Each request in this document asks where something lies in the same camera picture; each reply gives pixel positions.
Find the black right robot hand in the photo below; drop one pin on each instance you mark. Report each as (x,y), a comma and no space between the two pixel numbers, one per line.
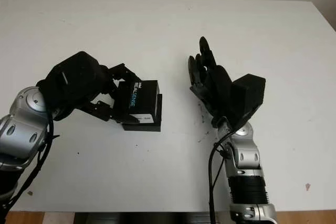
(218,90)

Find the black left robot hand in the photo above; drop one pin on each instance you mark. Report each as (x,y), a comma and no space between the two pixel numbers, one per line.
(101,111)

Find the black RealSense box lid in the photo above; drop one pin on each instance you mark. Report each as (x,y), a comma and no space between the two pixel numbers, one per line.
(147,98)

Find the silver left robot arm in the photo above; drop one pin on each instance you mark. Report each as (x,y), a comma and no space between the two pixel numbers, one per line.
(21,134)

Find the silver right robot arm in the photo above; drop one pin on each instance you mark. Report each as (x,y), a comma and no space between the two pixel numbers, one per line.
(246,155)

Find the black box base with foam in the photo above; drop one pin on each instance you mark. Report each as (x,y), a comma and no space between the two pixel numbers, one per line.
(147,127)

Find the dark robot torso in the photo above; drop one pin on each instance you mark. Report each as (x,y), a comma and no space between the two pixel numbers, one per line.
(147,214)

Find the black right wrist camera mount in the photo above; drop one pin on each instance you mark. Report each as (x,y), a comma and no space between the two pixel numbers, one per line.
(249,95)

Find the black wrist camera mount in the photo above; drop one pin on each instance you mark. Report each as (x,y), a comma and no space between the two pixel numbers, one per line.
(78,77)
(249,95)

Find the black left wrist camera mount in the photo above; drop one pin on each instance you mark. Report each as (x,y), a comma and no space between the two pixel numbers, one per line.
(78,77)

